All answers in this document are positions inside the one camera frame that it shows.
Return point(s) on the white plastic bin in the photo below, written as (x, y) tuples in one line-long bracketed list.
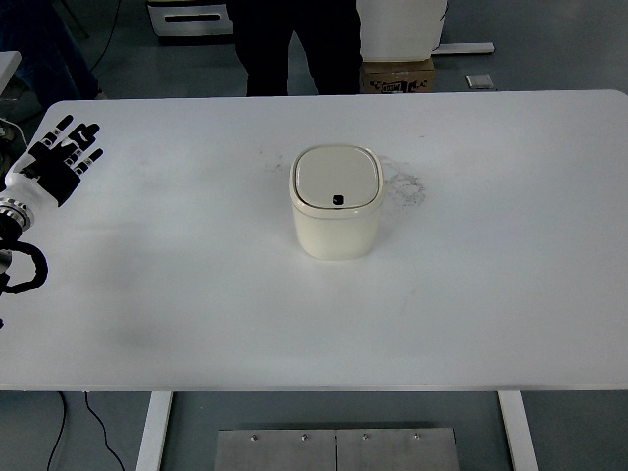
[(400, 30)]

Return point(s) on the steel base plate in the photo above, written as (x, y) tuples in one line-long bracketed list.
[(341, 449)]

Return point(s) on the white table leg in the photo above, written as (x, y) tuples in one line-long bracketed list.
[(154, 431), (522, 454)]

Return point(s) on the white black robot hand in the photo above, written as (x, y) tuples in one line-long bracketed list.
[(45, 175)]

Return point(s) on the silver metal box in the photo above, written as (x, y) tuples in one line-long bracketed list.
[(190, 22)]

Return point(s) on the person in blue jeans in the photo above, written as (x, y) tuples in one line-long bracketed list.
[(52, 64)]

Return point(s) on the right white table leg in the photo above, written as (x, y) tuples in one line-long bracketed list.
[(522, 454)]

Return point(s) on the brown cardboard box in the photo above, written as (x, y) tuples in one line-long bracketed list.
[(397, 77)]

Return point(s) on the left white table leg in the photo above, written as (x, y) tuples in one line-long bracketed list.
[(154, 431)]

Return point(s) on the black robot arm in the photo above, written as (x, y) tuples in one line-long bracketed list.
[(18, 217)]

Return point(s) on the cream plastic trash can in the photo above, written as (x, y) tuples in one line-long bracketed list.
[(337, 192)]

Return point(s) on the white table foot bar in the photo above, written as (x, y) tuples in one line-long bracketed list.
[(464, 48)]

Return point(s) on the grey floor socket plate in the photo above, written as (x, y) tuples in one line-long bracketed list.
[(479, 82)]

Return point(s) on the white side table edge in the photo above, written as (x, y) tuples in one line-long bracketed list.
[(9, 62)]

